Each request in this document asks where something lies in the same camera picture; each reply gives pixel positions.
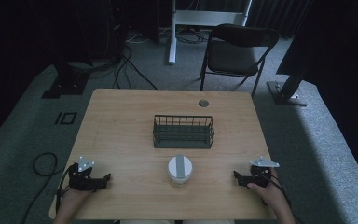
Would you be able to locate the person's left hand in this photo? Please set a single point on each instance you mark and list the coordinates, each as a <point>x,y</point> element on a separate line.
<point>71,199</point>

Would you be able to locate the person's right hand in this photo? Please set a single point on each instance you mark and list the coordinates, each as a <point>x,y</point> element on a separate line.
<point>268,196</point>

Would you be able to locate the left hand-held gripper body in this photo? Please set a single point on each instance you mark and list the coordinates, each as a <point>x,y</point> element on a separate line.
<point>80,182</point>

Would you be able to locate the white jar with grey lid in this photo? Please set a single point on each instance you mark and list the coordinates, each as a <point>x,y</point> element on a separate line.
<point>180,171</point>

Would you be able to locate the white desk frame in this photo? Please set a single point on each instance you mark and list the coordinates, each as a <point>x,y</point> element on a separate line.
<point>199,18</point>

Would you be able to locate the black folding chair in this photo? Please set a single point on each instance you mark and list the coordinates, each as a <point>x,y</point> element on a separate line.
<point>233,57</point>

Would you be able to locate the black stand with base plate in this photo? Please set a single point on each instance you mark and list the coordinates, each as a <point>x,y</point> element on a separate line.
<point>66,82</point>
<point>287,93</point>

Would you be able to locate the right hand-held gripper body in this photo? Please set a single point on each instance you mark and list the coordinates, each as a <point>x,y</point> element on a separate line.
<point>261,174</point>

